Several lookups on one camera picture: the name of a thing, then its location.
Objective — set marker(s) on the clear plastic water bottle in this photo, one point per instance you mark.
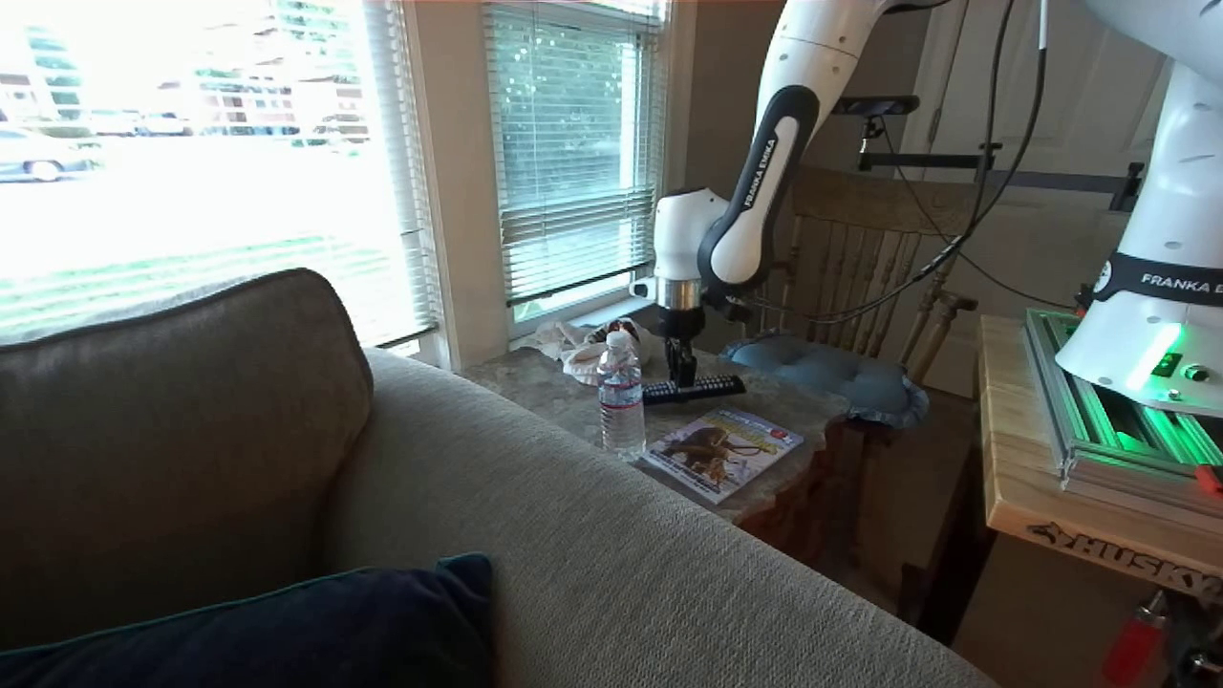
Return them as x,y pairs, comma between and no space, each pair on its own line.
621,396

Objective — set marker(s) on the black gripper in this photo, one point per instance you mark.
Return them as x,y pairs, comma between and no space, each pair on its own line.
677,331

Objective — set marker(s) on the black remote control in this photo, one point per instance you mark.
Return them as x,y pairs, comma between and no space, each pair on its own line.
698,391

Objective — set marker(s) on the crumpled clear plastic bag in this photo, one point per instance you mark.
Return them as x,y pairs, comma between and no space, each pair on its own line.
576,348

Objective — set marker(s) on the stone top side table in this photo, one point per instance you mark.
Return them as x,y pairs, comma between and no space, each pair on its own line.
786,507

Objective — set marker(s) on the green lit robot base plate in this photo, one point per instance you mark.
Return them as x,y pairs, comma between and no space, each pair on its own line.
1110,438

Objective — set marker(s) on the white window blinds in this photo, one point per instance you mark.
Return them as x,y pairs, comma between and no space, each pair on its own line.
576,98

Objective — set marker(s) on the wooden rocking chair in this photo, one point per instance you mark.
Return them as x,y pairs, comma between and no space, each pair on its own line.
860,265

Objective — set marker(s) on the wooden Husky workbench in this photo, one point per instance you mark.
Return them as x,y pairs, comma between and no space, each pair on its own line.
1153,529

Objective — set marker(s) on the mammoth picture book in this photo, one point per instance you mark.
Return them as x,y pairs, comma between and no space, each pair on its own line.
719,452

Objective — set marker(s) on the beige fabric sofa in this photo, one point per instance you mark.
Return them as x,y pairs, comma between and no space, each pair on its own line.
244,438

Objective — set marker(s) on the blue chair seat cushion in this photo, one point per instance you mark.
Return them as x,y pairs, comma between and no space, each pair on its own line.
869,389

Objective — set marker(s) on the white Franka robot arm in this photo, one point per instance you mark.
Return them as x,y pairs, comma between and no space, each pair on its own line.
1157,320

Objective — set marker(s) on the red clamp handle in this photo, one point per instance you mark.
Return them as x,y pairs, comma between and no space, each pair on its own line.
1137,642

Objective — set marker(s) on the dark blue cushion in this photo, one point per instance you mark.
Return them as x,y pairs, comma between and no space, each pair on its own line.
361,628

